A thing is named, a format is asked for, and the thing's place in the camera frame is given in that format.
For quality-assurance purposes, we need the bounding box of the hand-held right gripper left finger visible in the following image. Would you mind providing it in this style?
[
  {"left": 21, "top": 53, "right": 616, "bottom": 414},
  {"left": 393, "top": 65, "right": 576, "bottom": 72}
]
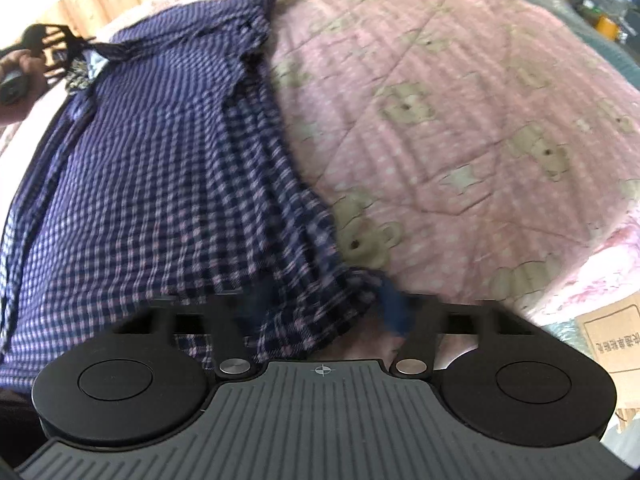
[{"left": 111, "top": 284, "right": 273, "bottom": 380}]

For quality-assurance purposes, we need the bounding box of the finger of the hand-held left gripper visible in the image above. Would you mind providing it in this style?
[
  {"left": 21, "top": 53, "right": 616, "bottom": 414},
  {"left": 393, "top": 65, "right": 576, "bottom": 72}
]
[{"left": 62, "top": 35, "right": 98, "bottom": 83}]

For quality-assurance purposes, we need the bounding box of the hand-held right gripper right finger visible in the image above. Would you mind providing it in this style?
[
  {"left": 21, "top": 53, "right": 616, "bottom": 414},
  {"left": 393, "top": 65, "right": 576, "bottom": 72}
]
[{"left": 377, "top": 280, "right": 537, "bottom": 380}]

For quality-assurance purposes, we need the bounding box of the navy plaid shirt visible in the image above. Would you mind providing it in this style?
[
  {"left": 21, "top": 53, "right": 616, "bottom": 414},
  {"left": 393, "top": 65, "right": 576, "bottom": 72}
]
[{"left": 0, "top": 0, "right": 396, "bottom": 396}]

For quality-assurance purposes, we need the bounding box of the person's left hand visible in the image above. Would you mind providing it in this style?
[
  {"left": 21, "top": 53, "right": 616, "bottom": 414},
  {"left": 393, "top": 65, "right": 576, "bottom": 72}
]
[{"left": 0, "top": 51, "right": 47, "bottom": 128}]

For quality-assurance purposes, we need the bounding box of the pink bear print quilt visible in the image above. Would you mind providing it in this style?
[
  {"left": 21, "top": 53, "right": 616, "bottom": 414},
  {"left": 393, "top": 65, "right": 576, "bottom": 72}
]
[{"left": 0, "top": 0, "right": 640, "bottom": 356}]

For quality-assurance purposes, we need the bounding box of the cardboard box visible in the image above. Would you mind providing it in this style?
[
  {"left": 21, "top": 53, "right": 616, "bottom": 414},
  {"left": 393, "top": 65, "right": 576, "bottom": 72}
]
[{"left": 574, "top": 292, "right": 640, "bottom": 438}]

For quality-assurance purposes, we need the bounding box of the yellow bottle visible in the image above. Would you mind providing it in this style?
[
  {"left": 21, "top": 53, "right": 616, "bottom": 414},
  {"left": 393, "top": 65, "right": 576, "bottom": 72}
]
[{"left": 595, "top": 14, "right": 621, "bottom": 41}]

